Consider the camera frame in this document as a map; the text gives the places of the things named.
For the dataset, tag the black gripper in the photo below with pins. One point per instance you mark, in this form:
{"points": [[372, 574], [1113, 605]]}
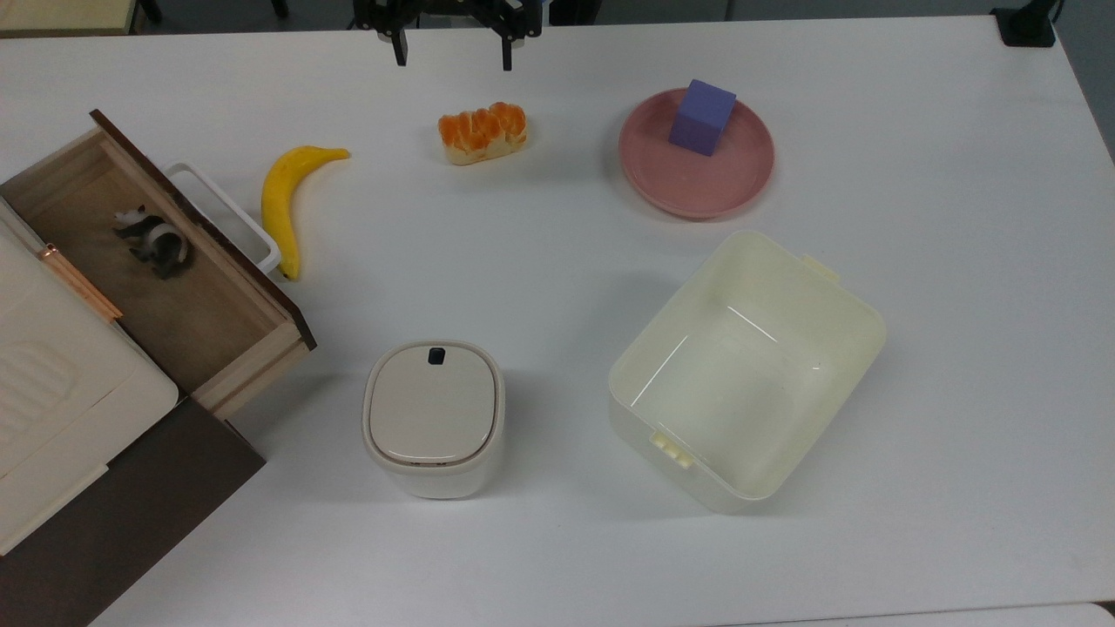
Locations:
{"points": [[453, 10]]}

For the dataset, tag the black and white panda toy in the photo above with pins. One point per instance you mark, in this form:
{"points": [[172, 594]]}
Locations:
{"points": [[155, 244]]}

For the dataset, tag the orange glazed toy bread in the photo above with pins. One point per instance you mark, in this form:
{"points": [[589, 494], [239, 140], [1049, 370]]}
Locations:
{"points": [[483, 132]]}

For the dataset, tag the yellow toy banana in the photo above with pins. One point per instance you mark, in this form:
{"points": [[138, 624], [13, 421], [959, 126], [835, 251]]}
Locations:
{"points": [[280, 205]]}

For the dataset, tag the wooden drawer with brown front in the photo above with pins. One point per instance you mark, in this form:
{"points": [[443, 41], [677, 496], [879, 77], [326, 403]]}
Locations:
{"points": [[209, 313]]}

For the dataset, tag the purple foam cube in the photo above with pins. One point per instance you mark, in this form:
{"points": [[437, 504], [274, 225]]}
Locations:
{"points": [[702, 120]]}

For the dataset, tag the pink round plate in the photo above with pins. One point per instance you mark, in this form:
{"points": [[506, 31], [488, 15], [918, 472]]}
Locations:
{"points": [[697, 183]]}

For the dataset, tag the small cream lidded bin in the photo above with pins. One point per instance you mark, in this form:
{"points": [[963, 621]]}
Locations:
{"points": [[434, 414]]}

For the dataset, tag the cream plastic storage box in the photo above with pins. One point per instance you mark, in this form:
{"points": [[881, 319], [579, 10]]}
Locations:
{"points": [[749, 374]]}

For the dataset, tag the black table clamp base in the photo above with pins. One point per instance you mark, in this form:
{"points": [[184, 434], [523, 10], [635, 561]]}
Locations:
{"points": [[1026, 24]]}

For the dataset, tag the dark brown cabinet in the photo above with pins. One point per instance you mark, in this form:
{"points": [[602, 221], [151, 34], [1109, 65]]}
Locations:
{"points": [[113, 540]]}

